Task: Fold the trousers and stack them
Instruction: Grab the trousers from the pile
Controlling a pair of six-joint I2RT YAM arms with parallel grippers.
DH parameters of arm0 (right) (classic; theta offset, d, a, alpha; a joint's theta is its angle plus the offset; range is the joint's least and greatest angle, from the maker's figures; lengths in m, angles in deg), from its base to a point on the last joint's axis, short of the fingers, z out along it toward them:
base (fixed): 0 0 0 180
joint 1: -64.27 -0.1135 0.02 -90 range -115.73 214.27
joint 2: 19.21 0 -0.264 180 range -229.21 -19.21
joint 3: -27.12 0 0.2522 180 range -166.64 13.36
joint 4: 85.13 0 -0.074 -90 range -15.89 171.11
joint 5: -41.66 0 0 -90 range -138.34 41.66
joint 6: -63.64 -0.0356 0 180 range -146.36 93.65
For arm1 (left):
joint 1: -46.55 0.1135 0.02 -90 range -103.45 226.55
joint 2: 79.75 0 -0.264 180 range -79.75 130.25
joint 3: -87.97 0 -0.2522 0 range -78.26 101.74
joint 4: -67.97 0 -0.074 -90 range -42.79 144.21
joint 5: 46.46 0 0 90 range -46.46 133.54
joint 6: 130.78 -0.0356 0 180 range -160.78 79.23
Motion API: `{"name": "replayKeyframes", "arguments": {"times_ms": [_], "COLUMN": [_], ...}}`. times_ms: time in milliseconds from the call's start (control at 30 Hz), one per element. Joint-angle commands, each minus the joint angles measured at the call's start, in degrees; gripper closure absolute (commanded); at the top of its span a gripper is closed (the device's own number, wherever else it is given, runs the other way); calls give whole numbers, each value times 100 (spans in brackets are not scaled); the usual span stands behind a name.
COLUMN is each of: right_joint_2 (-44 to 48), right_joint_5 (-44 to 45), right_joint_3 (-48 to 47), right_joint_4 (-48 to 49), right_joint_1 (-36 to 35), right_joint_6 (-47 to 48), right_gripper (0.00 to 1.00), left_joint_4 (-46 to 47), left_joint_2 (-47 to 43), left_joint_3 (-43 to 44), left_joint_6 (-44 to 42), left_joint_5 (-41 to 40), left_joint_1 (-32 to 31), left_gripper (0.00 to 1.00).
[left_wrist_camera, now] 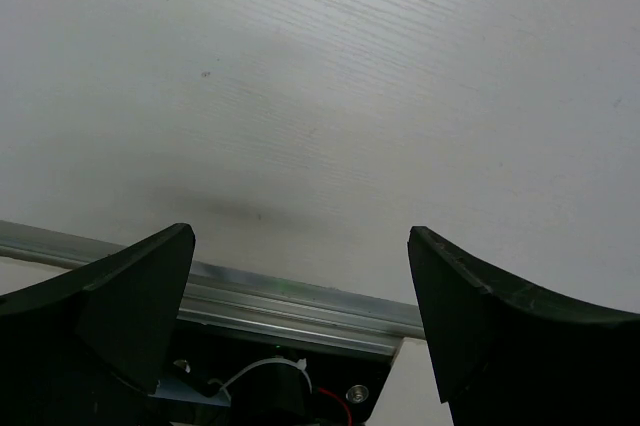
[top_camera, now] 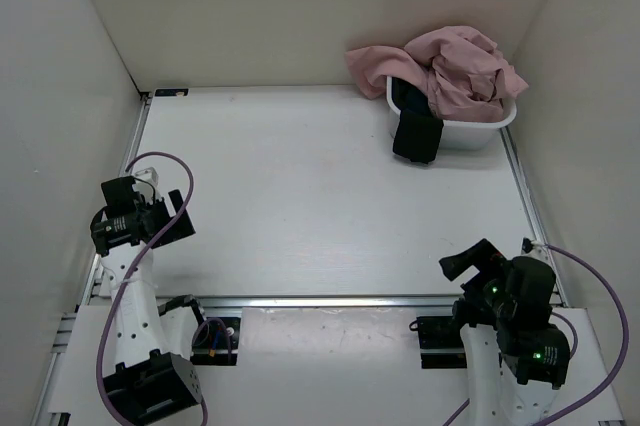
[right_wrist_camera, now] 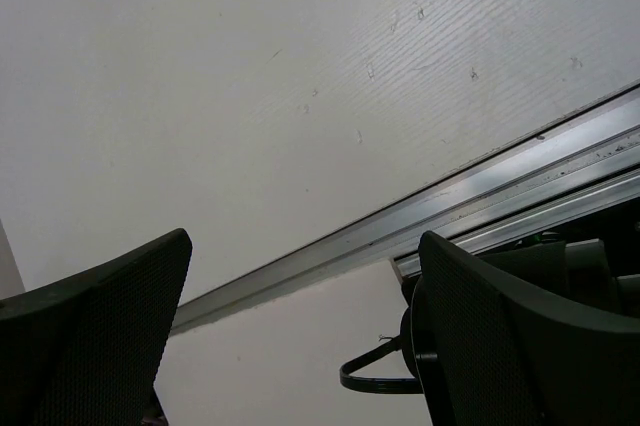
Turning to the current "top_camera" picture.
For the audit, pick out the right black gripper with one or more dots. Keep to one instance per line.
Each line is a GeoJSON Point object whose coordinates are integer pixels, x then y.
{"type": "Point", "coordinates": [484, 256]}

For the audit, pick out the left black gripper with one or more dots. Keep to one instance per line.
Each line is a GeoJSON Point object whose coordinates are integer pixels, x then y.
{"type": "Point", "coordinates": [158, 205]}

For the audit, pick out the pink trousers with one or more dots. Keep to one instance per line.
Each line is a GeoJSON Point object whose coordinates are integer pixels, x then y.
{"type": "Point", "coordinates": [462, 73]}

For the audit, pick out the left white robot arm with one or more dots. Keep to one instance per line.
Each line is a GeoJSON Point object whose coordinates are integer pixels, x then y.
{"type": "Point", "coordinates": [149, 375]}

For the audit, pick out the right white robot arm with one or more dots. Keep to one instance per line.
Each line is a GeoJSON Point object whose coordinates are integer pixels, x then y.
{"type": "Point", "coordinates": [517, 360]}

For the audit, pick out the blue corner label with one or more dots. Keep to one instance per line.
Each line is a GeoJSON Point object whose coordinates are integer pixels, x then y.
{"type": "Point", "coordinates": [171, 92]}

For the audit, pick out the white plastic basket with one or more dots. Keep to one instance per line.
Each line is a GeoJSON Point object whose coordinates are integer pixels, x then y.
{"type": "Point", "coordinates": [456, 135]}

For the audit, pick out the black garment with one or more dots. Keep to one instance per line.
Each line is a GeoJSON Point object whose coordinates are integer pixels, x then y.
{"type": "Point", "coordinates": [419, 131]}

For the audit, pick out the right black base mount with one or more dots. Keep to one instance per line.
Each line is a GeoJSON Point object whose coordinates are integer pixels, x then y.
{"type": "Point", "coordinates": [440, 343]}

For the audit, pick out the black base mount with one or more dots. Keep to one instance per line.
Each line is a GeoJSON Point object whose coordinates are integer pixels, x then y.
{"type": "Point", "coordinates": [214, 343]}
{"type": "Point", "coordinates": [440, 343]}

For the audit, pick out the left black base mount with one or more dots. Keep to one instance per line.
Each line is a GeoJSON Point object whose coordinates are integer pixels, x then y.
{"type": "Point", "coordinates": [214, 343]}

